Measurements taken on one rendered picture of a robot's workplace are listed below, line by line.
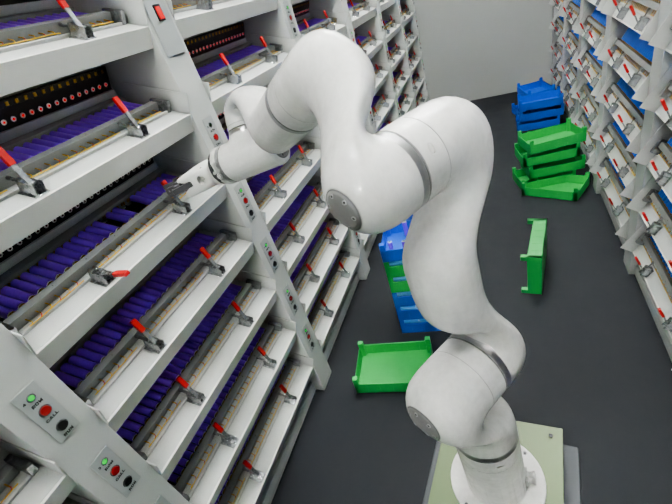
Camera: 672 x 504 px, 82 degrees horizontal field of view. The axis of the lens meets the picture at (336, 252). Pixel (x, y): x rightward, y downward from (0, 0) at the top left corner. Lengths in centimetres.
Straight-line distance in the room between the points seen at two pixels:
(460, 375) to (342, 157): 39
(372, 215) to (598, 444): 123
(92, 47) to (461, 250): 80
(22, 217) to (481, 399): 78
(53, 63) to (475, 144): 74
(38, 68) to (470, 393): 89
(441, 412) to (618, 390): 105
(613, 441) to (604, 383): 20
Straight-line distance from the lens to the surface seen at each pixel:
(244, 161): 82
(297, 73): 51
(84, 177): 88
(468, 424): 66
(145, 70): 114
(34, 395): 83
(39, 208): 83
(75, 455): 90
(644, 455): 152
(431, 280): 51
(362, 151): 40
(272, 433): 145
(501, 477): 89
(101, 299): 88
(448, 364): 65
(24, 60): 89
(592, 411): 156
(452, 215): 50
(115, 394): 95
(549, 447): 106
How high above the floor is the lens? 129
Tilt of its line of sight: 32 degrees down
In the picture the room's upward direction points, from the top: 19 degrees counter-clockwise
